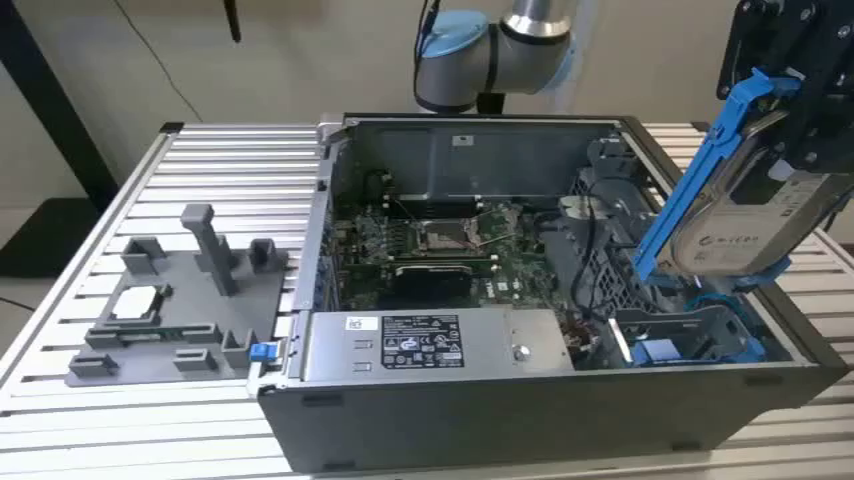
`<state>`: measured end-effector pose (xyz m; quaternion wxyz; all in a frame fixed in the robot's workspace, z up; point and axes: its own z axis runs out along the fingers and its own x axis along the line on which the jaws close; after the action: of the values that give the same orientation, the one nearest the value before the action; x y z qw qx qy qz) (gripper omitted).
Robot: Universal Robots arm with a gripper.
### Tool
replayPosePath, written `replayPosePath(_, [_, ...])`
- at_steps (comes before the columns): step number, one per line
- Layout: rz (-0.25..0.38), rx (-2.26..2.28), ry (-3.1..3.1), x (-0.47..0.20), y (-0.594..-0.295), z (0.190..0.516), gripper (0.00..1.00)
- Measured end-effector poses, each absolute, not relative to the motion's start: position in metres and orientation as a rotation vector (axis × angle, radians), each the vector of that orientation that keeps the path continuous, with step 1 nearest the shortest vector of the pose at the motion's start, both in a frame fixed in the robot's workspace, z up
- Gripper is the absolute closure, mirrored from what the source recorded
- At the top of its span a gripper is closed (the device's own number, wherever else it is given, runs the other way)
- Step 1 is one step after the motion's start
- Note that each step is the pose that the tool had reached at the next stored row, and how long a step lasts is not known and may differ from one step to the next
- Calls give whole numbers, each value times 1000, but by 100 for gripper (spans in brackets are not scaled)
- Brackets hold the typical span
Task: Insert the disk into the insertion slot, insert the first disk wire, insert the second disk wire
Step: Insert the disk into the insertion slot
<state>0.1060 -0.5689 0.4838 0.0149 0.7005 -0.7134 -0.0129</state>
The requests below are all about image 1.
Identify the black flat floor base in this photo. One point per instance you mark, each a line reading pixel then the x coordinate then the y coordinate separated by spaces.
pixel 48 240

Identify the blue case latch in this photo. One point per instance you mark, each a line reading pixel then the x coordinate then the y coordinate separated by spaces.
pixel 262 351

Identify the gray perforated metal cage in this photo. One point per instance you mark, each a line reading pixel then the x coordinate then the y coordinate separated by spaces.
pixel 621 260

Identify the black graphics card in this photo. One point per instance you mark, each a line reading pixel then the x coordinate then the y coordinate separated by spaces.
pixel 434 287

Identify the black open PC case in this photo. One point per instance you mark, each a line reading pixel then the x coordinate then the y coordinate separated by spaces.
pixel 501 425

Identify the silver CPU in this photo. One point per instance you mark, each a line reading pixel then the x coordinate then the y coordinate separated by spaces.
pixel 137 302

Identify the CPU socket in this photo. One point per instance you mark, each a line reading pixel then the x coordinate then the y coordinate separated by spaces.
pixel 444 235

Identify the black slanted post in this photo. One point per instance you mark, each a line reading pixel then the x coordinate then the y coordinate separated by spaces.
pixel 48 85

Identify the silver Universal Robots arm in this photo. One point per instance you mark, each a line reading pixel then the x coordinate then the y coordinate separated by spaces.
pixel 468 70

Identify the hard disk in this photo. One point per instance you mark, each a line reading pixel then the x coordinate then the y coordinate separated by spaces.
pixel 741 235

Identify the silver power supply unit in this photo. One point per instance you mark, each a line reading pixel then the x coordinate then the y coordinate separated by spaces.
pixel 334 350

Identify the green motherboard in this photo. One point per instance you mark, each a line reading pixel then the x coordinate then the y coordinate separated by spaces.
pixel 521 270

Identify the green RAM stick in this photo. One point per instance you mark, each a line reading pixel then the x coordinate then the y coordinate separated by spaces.
pixel 170 331

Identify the blue plastic disk carrier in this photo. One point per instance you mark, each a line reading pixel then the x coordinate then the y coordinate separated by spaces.
pixel 656 351

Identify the gray plastic parts rack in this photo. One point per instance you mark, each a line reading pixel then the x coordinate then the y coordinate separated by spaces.
pixel 201 310

